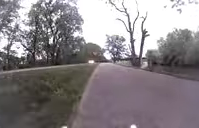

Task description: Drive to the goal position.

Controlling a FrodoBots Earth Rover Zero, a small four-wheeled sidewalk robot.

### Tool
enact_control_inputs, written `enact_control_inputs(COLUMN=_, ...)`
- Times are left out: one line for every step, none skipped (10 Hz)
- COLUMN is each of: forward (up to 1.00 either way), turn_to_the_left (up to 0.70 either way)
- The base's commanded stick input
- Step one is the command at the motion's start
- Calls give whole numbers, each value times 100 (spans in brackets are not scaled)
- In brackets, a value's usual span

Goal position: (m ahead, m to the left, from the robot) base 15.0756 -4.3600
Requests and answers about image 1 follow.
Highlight pale grey road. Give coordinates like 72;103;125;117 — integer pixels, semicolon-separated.
0;63;88;79

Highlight slim bare tree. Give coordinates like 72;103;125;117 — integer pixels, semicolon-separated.
137;11;151;67

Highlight green bushes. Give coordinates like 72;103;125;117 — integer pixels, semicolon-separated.
146;26;199;68

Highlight grey asphalt path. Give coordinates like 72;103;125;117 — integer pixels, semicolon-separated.
66;62;199;128

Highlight leafy tree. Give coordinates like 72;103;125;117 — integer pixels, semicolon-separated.
104;34;130;64

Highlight row of leafy trees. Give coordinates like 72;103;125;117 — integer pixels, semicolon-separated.
0;0;107;71

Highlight thick bare tree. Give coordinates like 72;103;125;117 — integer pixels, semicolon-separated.
106;0;141;67

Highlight grass strip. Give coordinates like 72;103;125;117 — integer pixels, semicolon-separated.
0;63;100;128

